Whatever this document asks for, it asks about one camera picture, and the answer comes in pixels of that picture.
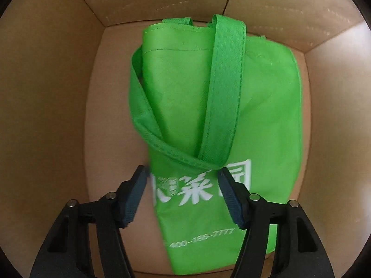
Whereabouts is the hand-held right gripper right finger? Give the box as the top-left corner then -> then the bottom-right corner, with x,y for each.
217,166 -> 344,278

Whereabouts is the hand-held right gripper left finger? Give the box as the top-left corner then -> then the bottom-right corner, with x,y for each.
30,165 -> 151,278

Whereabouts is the green fabric tote bag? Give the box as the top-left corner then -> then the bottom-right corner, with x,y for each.
129,14 -> 303,275

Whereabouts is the brown cardboard box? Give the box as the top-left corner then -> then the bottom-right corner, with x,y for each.
0,0 -> 371,278

